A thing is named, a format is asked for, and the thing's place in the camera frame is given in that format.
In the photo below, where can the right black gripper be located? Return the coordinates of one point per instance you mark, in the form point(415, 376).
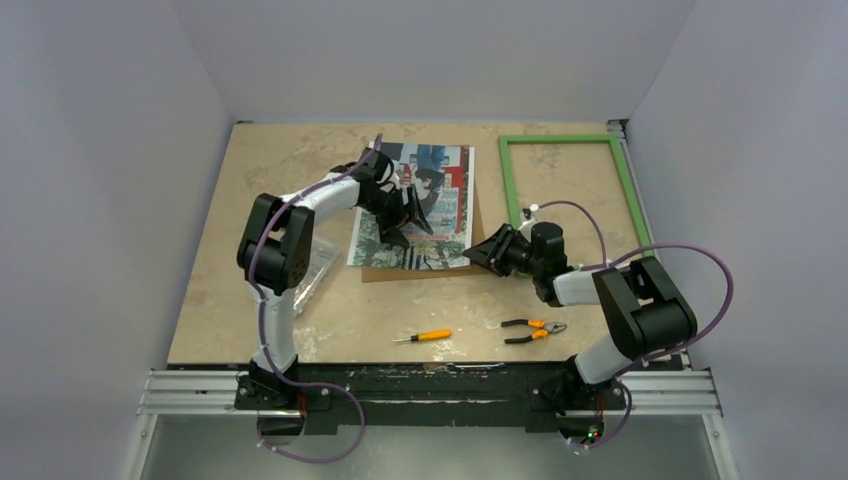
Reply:
point(502, 248)

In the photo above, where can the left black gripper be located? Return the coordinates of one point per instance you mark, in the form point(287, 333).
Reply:
point(390, 232)

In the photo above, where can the brown fibreboard backing panel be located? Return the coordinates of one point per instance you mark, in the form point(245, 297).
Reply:
point(454, 218)

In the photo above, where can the colourful printed photo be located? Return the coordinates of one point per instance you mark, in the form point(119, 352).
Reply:
point(435, 184)

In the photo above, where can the orange black pliers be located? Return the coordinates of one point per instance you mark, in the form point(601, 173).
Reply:
point(540, 329)

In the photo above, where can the orange handle screwdriver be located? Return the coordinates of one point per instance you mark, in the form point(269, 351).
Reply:
point(426, 336)

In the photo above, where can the green picture frame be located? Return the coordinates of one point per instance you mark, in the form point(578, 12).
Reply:
point(584, 183)

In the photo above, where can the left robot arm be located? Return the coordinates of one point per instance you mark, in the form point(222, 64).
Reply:
point(276, 245)

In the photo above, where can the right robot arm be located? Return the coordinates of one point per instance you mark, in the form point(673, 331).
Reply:
point(643, 309)

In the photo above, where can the clear plastic screw box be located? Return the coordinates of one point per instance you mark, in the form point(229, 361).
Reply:
point(323, 255)

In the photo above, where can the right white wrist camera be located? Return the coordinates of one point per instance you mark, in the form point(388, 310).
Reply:
point(528, 216)

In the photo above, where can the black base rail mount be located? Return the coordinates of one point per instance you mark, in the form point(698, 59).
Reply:
point(524, 395)

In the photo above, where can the aluminium frame rail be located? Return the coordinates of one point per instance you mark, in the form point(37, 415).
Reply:
point(191, 392)

